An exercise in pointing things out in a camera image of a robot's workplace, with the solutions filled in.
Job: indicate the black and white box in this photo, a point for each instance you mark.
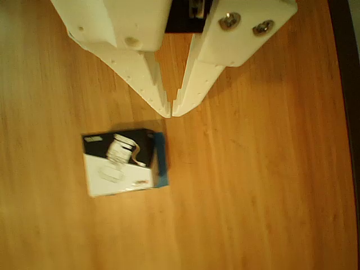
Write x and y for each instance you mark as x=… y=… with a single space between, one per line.
x=118 y=168

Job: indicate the blue tape square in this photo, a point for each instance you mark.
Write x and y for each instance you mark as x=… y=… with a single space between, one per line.
x=163 y=168

